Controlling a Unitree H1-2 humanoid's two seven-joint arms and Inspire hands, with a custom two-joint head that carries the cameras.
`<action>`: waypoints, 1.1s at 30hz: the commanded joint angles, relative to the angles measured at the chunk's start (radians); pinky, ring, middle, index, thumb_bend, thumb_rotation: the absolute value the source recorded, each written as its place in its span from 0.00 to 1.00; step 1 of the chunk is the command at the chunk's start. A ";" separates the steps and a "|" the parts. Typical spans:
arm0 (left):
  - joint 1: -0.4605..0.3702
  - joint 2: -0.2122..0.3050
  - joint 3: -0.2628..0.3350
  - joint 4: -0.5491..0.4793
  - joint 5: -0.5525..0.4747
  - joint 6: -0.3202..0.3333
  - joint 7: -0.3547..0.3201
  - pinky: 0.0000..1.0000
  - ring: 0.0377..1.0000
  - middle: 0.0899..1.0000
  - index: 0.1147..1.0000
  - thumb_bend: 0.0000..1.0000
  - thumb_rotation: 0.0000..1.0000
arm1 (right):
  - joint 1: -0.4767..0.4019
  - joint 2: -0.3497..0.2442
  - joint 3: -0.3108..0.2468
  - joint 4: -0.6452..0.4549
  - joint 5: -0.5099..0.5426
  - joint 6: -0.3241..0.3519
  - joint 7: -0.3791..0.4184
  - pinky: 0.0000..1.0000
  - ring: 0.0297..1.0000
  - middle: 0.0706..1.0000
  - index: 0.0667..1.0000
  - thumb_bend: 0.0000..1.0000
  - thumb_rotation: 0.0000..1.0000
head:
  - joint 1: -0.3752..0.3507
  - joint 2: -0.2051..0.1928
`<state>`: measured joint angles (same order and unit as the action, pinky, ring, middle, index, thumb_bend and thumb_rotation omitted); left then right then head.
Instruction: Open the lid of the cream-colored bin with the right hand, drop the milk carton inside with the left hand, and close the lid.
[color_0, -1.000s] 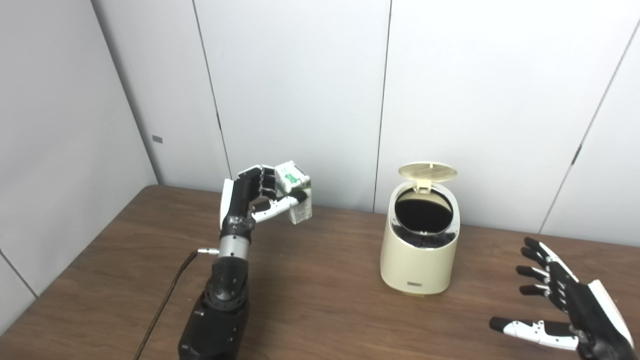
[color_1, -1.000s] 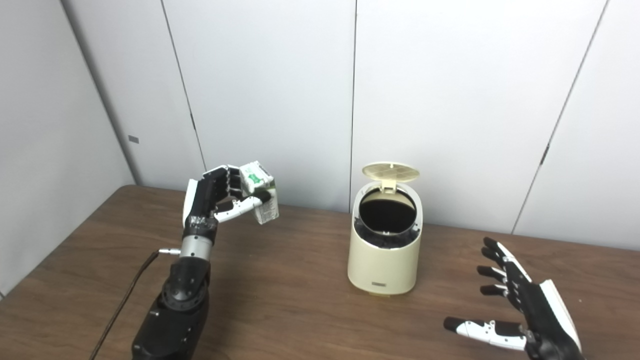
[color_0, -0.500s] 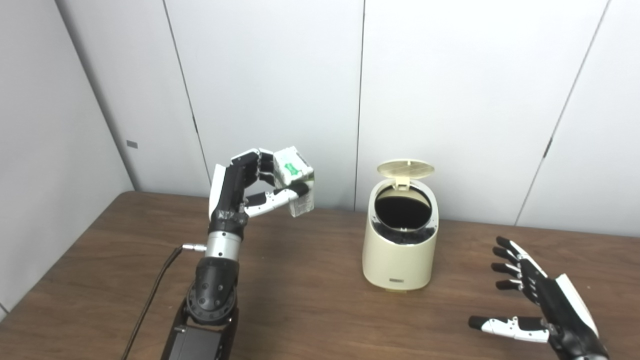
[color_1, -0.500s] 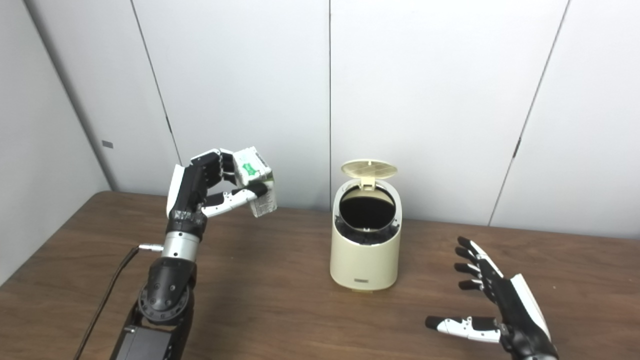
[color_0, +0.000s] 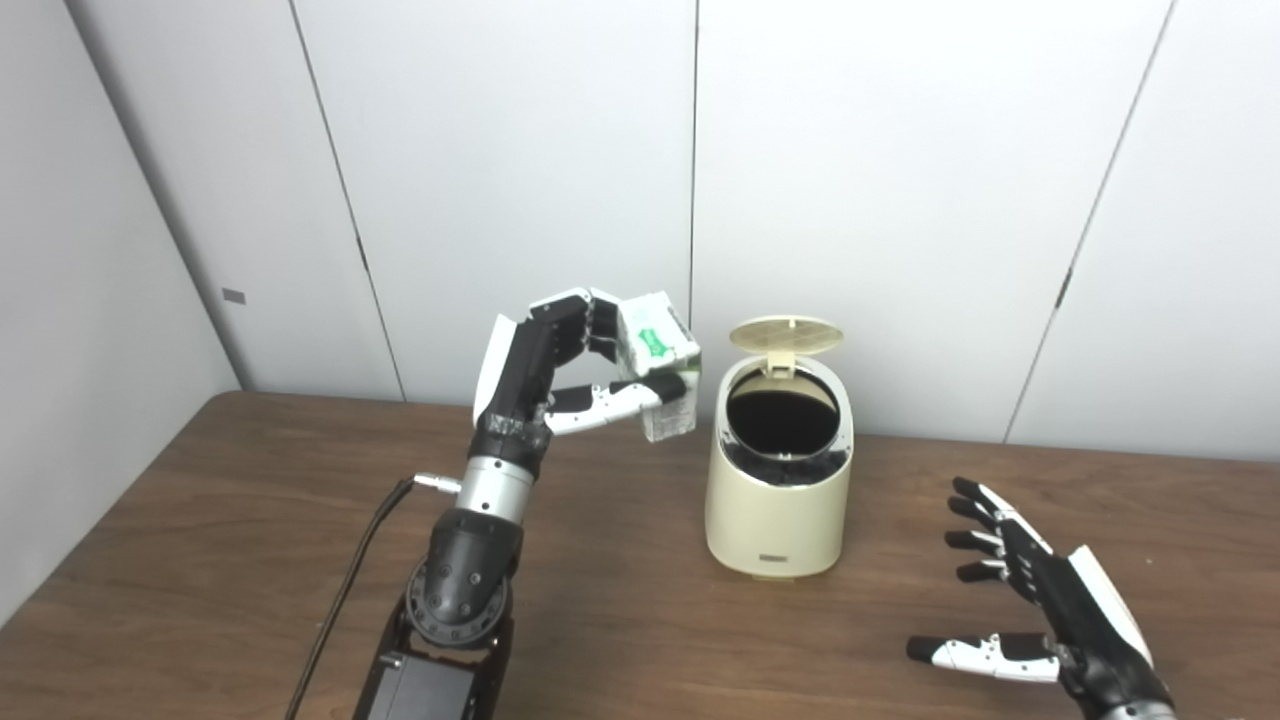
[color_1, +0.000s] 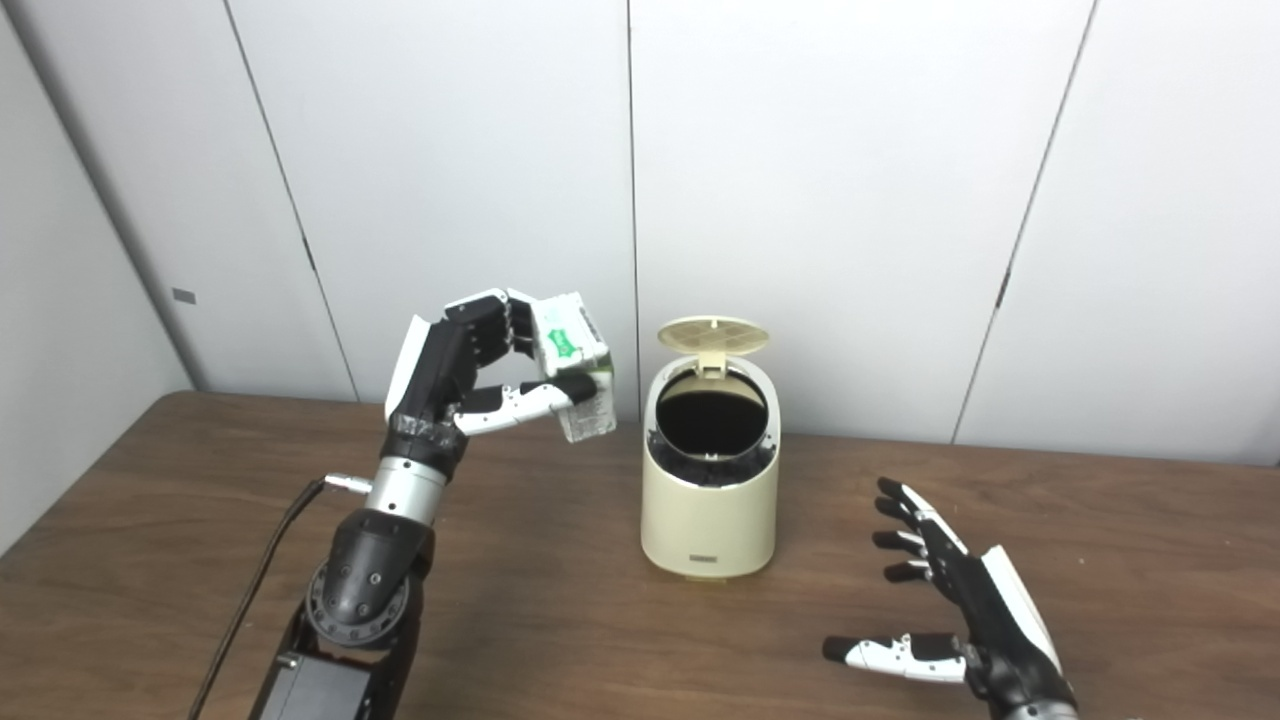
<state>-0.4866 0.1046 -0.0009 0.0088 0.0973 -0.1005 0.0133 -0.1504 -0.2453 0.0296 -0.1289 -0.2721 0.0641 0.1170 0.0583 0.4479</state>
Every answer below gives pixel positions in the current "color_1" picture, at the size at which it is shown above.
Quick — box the green white milk carton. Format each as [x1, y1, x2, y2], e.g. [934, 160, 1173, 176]
[530, 291, 618, 444]

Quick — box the cream round bin lid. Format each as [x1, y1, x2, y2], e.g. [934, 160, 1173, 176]
[658, 316, 771, 379]

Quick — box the cream lidded trash can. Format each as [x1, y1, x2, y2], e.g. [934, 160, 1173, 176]
[640, 355, 781, 580]

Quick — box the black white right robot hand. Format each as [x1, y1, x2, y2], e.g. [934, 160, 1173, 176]
[822, 477, 1079, 716]

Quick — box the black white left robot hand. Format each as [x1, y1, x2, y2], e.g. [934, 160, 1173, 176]
[384, 288, 601, 471]

